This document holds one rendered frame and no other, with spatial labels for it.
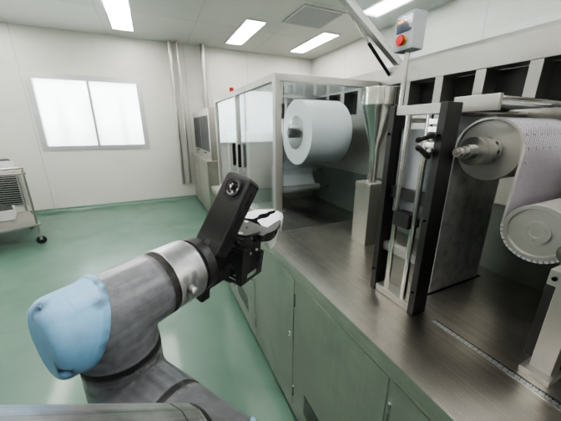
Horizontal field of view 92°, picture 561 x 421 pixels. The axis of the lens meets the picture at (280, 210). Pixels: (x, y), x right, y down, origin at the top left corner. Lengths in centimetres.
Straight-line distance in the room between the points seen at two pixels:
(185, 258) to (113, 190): 548
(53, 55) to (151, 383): 568
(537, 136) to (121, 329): 82
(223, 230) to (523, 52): 105
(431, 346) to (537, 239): 32
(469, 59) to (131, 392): 126
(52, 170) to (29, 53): 173
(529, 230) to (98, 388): 78
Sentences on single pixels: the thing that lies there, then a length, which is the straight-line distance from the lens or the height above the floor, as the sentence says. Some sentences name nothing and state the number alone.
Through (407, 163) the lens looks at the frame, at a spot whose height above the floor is 130.
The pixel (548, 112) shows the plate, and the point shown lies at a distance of 112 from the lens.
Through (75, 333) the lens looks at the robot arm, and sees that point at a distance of 28.
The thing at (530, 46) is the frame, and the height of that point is 161.
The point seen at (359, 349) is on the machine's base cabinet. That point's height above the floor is 81.
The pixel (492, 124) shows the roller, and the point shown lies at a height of 139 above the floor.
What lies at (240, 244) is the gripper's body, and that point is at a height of 123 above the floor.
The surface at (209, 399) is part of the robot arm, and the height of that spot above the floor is 115.
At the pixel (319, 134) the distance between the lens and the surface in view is 131.
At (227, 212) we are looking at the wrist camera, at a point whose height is 128.
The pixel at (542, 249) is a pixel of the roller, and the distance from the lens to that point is 79.
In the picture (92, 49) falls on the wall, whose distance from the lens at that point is 579.
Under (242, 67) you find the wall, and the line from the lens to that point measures 602.
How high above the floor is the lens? 139
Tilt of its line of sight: 17 degrees down
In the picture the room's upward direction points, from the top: straight up
